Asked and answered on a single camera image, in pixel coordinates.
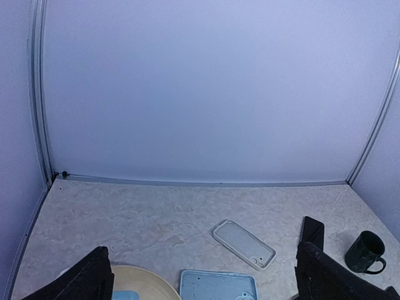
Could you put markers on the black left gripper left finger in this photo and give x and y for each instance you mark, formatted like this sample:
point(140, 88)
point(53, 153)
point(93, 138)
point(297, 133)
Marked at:
point(90, 278)

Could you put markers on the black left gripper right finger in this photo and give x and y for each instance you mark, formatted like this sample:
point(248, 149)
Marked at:
point(318, 276)

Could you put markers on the light blue small case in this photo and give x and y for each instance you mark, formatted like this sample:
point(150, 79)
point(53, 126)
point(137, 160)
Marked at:
point(125, 295)

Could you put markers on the black phone near mug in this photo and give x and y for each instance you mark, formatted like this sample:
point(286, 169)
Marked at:
point(313, 232)

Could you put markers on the clear white phone case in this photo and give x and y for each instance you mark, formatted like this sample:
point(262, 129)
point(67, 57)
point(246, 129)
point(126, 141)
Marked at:
point(244, 244)

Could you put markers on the light blue phone case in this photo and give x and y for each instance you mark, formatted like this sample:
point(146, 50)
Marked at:
point(196, 284)

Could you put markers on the dark green mug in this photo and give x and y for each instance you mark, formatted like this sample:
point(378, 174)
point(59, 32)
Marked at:
point(366, 250)

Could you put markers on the beige round plate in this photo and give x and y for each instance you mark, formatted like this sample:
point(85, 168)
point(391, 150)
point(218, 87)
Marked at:
point(146, 283)

